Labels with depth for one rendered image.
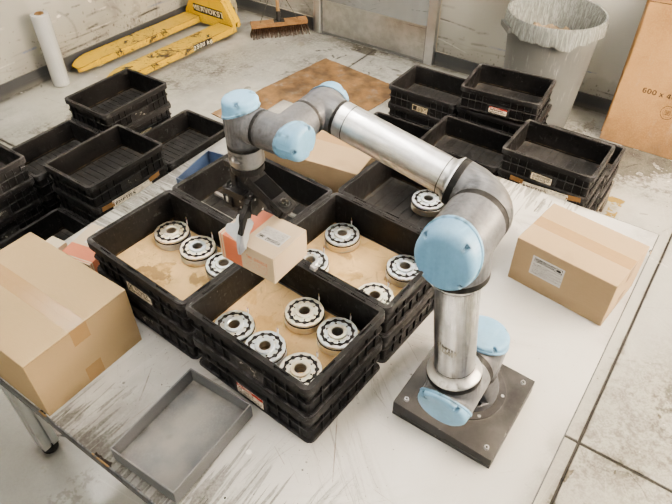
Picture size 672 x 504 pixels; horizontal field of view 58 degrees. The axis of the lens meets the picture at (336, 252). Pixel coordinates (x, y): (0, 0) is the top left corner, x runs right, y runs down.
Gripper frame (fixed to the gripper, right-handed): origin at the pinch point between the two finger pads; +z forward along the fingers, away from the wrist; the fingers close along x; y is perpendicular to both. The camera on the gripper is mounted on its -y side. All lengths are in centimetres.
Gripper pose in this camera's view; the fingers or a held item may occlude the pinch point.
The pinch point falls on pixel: (263, 238)
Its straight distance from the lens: 141.5
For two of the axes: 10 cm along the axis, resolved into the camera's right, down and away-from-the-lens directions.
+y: -8.2, -3.8, 4.3
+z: 0.1, 7.4, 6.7
